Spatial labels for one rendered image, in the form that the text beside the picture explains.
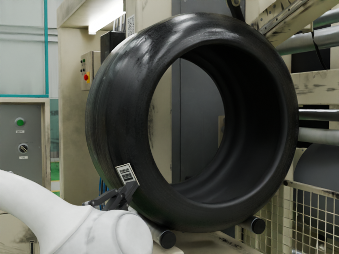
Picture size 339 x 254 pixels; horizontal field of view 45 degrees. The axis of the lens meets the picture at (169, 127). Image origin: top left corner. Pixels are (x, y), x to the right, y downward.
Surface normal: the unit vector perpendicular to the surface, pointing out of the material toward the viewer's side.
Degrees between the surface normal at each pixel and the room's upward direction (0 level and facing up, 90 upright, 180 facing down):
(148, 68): 84
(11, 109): 90
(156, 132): 90
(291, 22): 162
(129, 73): 70
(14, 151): 90
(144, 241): 61
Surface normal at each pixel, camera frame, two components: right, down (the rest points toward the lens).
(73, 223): -0.26, -0.78
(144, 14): 0.42, 0.05
